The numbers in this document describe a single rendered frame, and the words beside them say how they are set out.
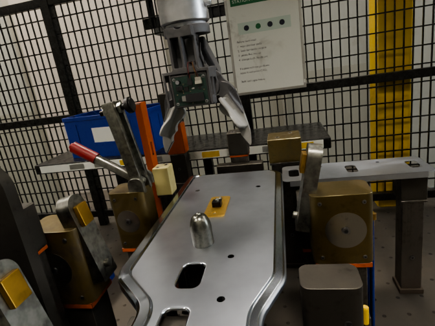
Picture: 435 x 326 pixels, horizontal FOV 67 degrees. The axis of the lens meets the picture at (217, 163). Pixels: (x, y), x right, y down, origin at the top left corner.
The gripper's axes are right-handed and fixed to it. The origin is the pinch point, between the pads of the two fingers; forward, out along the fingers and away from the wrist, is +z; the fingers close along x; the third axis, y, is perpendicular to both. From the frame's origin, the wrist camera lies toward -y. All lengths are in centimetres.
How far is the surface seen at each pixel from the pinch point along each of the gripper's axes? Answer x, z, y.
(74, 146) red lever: -25.2, -3.1, 0.8
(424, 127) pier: 125, 59, -233
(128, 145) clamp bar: -14.0, -2.5, 1.6
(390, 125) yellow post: 47, 13, -58
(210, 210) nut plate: -1.0, 10.9, 2.2
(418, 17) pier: 118, -25, -233
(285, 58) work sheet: 15, -12, -54
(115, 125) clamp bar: -15.5, -6.3, 1.7
